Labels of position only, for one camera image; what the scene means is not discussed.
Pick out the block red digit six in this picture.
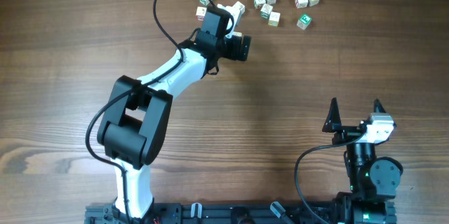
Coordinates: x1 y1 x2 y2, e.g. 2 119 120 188
196 6 207 21

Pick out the white block red drawing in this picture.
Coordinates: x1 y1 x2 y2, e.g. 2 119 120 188
295 0 309 8

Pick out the white block green letter I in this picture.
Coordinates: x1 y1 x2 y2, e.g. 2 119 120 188
234 1 246 15

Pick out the block green letter F top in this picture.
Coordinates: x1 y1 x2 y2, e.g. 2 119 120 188
297 14 312 30

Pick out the white block circle engraving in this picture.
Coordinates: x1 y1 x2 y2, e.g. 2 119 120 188
253 0 266 9

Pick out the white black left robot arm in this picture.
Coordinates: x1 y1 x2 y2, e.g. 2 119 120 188
96 31 251 223

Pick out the block yellow letter C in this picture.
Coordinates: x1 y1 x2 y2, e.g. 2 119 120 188
268 11 281 27

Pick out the white block green side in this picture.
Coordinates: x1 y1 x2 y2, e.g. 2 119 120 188
260 4 273 19

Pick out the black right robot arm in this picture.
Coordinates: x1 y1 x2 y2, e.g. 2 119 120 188
322 98 403 224

